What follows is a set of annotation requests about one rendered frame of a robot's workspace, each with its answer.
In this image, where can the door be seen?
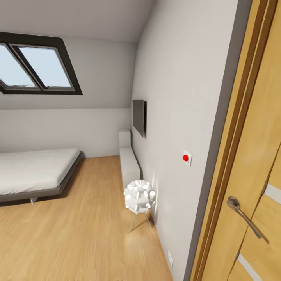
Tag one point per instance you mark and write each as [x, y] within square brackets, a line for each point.
[240, 237]

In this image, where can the wall mounted tv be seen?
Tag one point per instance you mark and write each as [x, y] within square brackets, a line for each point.
[138, 116]

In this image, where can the electric switch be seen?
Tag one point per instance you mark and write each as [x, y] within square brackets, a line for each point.
[187, 158]

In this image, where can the fixed window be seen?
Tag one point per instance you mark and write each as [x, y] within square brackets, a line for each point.
[39, 65]

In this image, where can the bed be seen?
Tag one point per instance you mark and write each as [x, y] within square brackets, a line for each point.
[35, 174]

